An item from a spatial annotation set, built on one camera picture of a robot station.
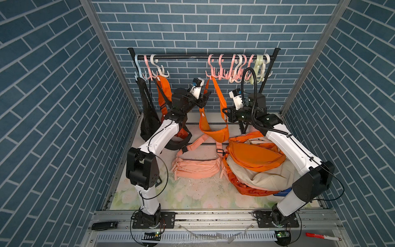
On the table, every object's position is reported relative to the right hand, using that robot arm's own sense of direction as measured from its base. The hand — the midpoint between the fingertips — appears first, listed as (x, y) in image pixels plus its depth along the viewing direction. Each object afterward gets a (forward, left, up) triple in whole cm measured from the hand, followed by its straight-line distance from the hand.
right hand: (225, 110), depth 77 cm
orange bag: (-4, +1, -15) cm, 16 cm away
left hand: (+8, +8, +6) cm, 13 cm away
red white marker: (-45, -48, -33) cm, 74 cm away
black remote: (-50, +56, -31) cm, 81 cm away
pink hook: (+43, +8, -4) cm, 44 cm away
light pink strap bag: (-20, +11, -26) cm, 34 cm away
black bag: (-4, +39, -6) cm, 39 cm away
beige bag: (-27, -26, -14) cm, 40 cm away
